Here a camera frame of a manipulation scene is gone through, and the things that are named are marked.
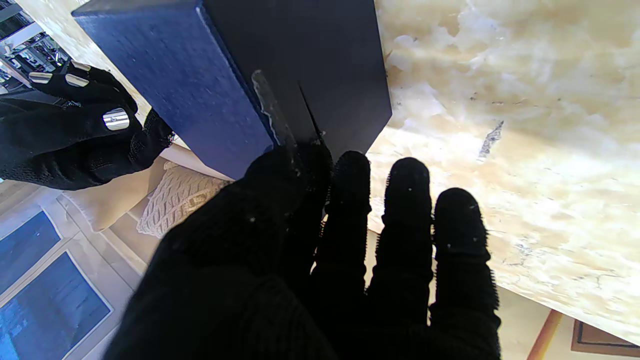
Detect plain beige pillow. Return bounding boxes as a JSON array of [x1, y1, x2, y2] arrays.
[[65, 155, 171, 232]]

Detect cream knitted pillow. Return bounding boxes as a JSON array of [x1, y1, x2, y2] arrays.
[[137, 162, 233, 238]]

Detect white framed window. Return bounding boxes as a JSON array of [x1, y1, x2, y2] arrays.
[[0, 210, 113, 360]]

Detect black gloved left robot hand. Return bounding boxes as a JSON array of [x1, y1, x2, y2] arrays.
[[102, 142, 502, 360]]

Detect black gift box lid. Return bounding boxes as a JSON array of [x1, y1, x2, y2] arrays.
[[71, 0, 392, 181]]

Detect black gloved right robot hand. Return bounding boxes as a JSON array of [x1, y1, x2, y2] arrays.
[[0, 60, 175, 191]]

